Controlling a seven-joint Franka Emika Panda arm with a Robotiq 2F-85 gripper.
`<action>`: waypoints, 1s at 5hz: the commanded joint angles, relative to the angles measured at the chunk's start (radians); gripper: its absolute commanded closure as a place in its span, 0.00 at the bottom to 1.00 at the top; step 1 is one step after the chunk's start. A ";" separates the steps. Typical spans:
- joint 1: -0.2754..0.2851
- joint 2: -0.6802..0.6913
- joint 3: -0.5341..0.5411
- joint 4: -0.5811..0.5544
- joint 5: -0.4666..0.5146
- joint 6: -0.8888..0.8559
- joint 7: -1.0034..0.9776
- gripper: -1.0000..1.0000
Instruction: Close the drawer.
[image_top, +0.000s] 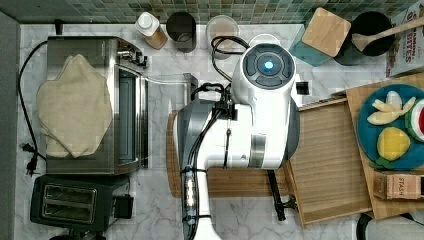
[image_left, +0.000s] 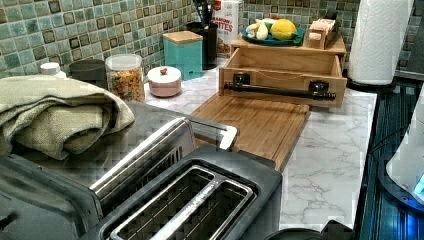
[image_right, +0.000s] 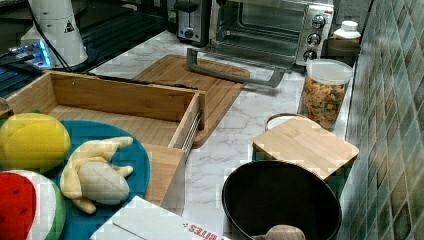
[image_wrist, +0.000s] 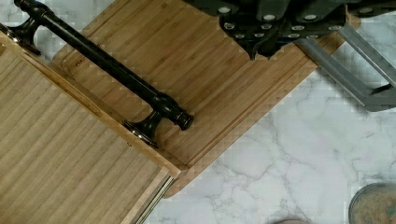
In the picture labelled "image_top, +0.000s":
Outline wooden drawer with black handle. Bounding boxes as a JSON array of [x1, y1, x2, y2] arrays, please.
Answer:
[[275, 98, 371, 227]]

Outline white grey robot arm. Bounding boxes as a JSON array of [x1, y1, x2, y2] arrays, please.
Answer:
[[173, 43, 300, 240]]

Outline bamboo cutting board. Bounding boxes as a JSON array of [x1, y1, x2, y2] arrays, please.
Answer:
[[166, 110, 272, 198]]

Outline clear jar of cereal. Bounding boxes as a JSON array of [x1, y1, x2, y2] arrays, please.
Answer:
[[205, 15, 239, 60]]

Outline stainless steel toaster oven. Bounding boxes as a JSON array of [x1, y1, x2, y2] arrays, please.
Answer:
[[37, 36, 147, 175]]

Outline black cup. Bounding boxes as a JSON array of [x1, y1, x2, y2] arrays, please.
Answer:
[[166, 12, 197, 53]]

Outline white capped bottle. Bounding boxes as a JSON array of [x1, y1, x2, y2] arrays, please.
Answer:
[[135, 12, 168, 50]]

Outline black power adapter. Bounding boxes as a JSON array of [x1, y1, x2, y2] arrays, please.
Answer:
[[114, 194, 134, 219]]

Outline teal canister with wooden lid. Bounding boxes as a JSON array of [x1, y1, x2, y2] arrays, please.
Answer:
[[289, 7, 351, 66]]

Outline beige folded towel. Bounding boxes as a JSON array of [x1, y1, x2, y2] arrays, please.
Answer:
[[36, 54, 112, 158]]

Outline black two-slot toaster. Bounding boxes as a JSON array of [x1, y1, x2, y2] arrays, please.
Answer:
[[30, 175, 128, 231]]

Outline blue plate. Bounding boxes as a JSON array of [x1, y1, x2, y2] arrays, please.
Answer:
[[356, 84, 424, 171]]

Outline wooden spoon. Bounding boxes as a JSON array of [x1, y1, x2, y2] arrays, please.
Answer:
[[351, 17, 424, 51]]

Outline toy banana pieces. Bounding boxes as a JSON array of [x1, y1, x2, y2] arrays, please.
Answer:
[[367, 91, 416, 125]]

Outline black round base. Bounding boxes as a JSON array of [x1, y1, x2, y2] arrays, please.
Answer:
[[356, 214, 424, 240]]

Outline yellow toy lemon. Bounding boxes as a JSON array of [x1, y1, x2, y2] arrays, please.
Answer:
[[377, 127, 411, 161]]

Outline black utensil holder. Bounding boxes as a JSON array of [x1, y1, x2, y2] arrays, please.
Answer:
[[334, 11, 395, 66]]

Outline Stash tea box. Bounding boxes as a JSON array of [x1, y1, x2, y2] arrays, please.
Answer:
[[373, 171, 423, 200]]

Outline toy watermelon slice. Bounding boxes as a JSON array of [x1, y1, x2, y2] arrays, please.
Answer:
[[405, 99, 424, 142]]

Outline cereal box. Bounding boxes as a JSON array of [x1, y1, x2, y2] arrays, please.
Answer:
[[386, 0, 424, 77]]

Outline black power cord with plug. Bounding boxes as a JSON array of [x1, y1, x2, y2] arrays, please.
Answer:
[[17, 39, 48, 177]]

